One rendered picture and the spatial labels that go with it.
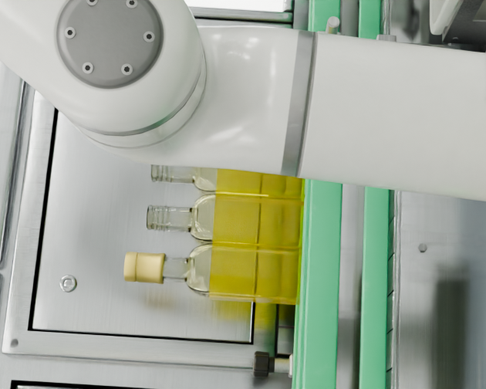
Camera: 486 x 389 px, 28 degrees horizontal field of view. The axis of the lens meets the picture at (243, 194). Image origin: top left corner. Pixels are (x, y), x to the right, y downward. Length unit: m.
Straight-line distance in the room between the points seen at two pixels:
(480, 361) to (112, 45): 0.55
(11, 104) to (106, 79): 0.81
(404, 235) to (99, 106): 0.50
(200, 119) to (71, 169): 0.68
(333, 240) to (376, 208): 0.06
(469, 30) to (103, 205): 0.51
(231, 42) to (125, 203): 0.66
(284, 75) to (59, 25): 0.14
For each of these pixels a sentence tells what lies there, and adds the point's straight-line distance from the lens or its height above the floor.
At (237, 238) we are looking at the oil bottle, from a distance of 1.08.
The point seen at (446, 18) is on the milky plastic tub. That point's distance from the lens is 1.03.
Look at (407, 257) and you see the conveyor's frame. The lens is 0.96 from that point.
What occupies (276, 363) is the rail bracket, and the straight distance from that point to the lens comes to 1.13.
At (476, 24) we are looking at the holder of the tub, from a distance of 1.05.
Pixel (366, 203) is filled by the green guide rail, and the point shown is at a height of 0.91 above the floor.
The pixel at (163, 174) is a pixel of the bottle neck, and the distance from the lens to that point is 1.12.
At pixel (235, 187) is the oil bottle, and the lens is 1.10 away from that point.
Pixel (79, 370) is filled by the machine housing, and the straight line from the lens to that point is 1.25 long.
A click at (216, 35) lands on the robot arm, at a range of 0.64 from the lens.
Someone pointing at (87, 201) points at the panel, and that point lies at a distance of 1.26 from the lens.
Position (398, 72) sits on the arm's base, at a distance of 0.60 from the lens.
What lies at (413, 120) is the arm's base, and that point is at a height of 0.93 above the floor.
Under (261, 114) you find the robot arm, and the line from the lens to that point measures 0.59.
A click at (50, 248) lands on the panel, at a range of 1.26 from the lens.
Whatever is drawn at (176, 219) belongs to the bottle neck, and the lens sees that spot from 1.10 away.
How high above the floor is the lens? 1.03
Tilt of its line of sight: level
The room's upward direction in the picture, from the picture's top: 86 degrees counter-clockwise
